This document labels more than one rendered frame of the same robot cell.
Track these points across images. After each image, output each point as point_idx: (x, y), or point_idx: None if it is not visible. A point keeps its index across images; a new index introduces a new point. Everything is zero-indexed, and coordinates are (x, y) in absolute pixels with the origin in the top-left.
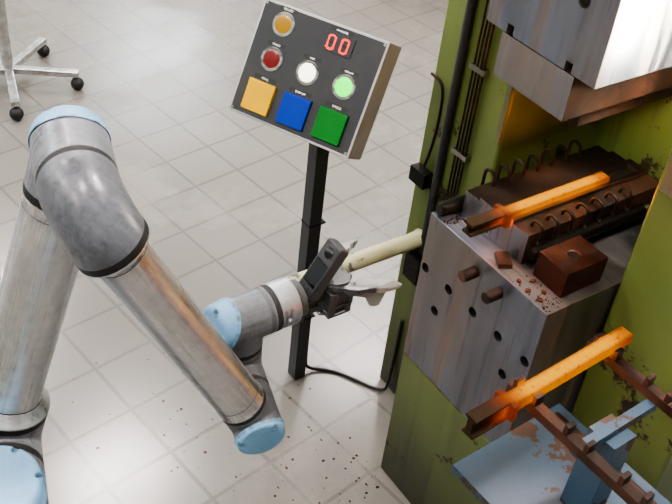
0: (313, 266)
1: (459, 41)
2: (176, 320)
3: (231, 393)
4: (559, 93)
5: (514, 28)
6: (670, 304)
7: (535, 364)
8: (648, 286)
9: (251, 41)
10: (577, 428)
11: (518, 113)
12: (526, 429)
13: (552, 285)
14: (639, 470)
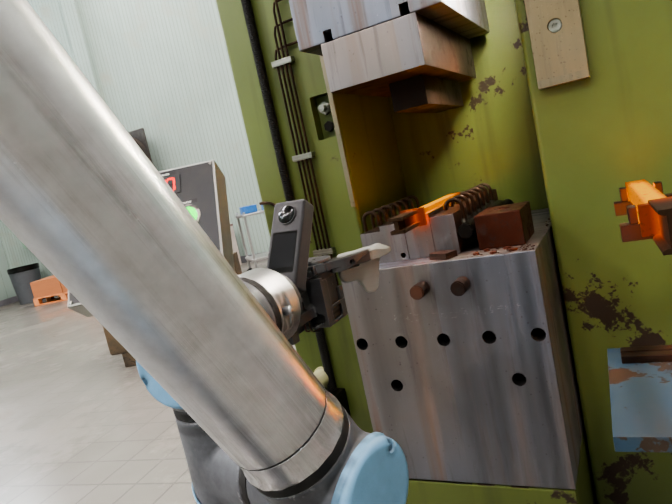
0: (274, 248)
1: (274, 145)
2: (77, 101)
3: (282, 368)
4: (408, 40)
5: (331, 29)
6: (616, 193)
7: (550, 330)
8: (583, 197)
9: None
10: None
11: (357, 175)
12: (619, 374)
13: (508, 238)
14: None
